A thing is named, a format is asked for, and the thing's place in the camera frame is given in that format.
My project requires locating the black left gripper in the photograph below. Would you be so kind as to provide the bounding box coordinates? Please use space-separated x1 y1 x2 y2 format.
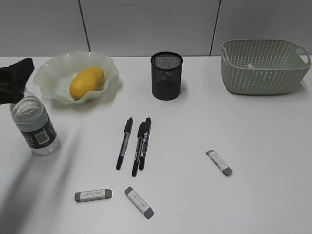
0 58 34 105

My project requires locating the clear plastic water bottle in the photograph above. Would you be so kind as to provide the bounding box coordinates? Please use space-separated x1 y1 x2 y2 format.
10 90 60 156

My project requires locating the yellow mango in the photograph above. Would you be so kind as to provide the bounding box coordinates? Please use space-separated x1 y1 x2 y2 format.
69 67 105 99

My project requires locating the black marker pen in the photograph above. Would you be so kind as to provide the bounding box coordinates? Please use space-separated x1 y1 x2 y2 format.
139 117 151 171
132 122 145 177
116 117 133 170

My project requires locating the grey eraser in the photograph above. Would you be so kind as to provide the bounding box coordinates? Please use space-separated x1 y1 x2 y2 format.
75 189 112 202
125 187 154 219
206 150 233 176

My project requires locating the waste paper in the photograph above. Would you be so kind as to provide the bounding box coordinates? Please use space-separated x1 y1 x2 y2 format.
245 64 255 69

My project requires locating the frosted green wavy plate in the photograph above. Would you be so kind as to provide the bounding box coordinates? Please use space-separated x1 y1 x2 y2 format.
33 51 119 104

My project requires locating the black mesh pen holder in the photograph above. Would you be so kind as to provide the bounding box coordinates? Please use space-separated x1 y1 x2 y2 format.
151 51 183 101

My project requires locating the pale green plastic basket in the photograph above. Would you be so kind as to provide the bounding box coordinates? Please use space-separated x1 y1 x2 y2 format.
220 39 312 96

